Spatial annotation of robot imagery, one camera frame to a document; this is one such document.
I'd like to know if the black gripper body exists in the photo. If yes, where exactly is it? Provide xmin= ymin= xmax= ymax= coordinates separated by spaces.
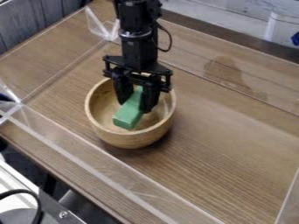
xmin=103 ymin=55 xmax=173 ymax=93

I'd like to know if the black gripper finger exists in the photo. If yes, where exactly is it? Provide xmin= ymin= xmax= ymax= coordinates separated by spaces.
xmin=139 ymin=80 xmax=160 ymax=114
xmin=112 ymin=68 xmax=133 ymax=105

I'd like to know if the green rectangular block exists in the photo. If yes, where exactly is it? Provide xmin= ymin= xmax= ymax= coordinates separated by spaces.
xmin=112 ymin=86 xmax=144 ymax=130

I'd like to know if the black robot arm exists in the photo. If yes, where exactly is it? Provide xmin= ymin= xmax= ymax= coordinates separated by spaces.
xmin=103 ymin=0 xmax=173 ymax=114

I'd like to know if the brown wooden bowl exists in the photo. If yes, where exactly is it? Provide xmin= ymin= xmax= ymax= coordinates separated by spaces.
xmin=84 ymin=78 xmax=177 ymax=150

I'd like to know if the grey metal stand base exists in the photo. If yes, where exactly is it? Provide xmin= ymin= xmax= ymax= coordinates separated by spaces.
xmin=0 ymin=189 xmax=87 ymax=224

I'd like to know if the clear acrylic corner bracket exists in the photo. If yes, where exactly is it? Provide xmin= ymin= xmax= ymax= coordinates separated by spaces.
xmin=84 ymin=7 xmax=119 ymax=41

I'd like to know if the clear acrylic left bracket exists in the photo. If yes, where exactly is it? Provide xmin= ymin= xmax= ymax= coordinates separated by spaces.
xmin=0 ymin=82 xmax=23 ymax=125

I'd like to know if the clear acrylic front wall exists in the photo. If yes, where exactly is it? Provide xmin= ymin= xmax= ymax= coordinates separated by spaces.
xmin=0 ymin=102 xmax=224 ymax=224

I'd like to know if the black cable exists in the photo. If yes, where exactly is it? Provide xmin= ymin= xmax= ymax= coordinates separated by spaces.
xmin=0 ymin=188 xmax=44 ymax=224

